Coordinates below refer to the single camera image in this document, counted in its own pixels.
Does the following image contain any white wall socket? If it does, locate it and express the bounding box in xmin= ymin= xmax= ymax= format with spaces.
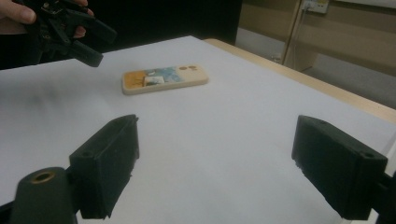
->
xmin=300 ymin=0 xmax=331 ymax=15

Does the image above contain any light wooden shelf unit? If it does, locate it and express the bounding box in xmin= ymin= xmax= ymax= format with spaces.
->
xmin=235 ymin=0 xmax=396 ymax=78

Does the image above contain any black curtain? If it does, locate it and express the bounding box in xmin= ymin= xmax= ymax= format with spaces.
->
xmin=0 ymin=0 xmax=243 ymax=71

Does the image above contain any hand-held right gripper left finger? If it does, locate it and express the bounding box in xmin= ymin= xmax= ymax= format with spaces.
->
xmin=69 ymin=114 xmax=140 ymax=219

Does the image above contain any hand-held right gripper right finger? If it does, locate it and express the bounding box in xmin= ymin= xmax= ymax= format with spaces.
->
xmin=291 ymin=115 xmax=389 ymax=221

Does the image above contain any white cable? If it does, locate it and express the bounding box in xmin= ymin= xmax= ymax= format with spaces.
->
xmin=281 ymin=6 xmax=310 ymax=64

